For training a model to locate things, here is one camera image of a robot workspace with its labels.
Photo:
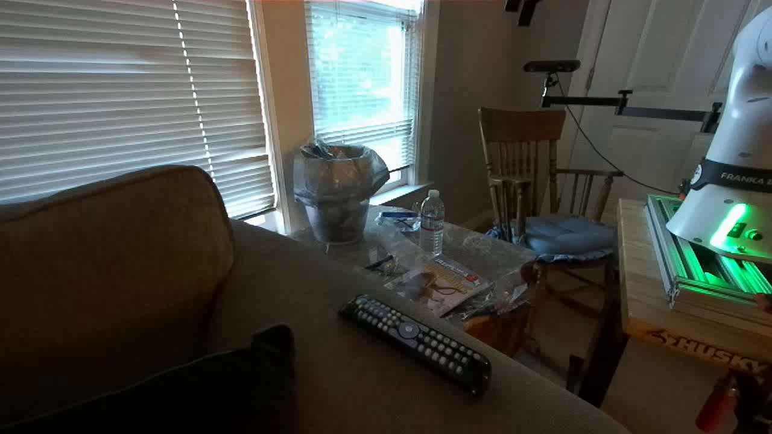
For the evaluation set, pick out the wooden spindle chair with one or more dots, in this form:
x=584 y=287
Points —
x=521 y=135

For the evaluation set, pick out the white panel door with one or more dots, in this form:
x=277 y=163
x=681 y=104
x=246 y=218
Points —
x=644 y=48

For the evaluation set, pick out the tan fabric sofa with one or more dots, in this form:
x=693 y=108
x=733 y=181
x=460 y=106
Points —
x=323 y=322

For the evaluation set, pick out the wooden Husky workbench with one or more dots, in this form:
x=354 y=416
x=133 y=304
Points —
x=644 y=298

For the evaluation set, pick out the thin black pen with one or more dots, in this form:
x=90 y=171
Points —
x=379 y=264

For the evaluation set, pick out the black remote control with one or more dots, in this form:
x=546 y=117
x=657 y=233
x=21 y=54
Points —
x=418 y=340

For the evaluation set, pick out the clear plastic water bottle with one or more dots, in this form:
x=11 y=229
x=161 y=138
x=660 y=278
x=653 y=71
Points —
x=432 y=225

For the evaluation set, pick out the translucent grey trash liner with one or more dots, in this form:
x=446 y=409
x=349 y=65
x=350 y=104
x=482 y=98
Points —
x=340 y=170

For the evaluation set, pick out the metal trash can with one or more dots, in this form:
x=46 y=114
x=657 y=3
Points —
x=340 y=220

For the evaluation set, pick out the blue chair cushion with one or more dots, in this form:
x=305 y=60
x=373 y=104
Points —
x=570 y=237

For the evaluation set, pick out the green-lit metal base plate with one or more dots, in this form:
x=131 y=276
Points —
x=701 y=272

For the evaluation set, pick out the glossy picture magazine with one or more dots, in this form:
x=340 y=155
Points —
x=437 y=287

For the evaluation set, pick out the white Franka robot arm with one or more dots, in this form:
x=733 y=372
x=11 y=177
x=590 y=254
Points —
x=745 y=122

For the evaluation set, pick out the narrow white window blinds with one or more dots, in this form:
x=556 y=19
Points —
x=364 y=73

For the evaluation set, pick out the clear plastic sheet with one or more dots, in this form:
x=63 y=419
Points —
x=484 y=248

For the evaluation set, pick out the black camera on clamp arm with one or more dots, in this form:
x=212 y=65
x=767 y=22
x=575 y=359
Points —
x=556 y=65

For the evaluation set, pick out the wide white window blinds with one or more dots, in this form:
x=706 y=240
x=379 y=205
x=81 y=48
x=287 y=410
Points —
x=104 y=88

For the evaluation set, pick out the black throw pillow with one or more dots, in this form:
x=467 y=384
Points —
x=201 y=394

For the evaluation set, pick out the blue and clear wrapper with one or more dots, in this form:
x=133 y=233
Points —
x=399 y=218

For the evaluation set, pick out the clear crinkly plastic wrapper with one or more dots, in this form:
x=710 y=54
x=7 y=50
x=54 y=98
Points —
x=510 y=289

